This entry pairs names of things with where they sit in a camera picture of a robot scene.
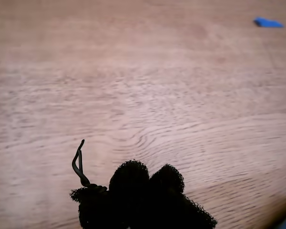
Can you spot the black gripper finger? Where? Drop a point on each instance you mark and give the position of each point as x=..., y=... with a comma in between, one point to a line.
x=171, y=198
x=124, y=190

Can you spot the small blue tape piece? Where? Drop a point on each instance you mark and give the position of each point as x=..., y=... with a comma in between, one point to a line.
x=268, y=22

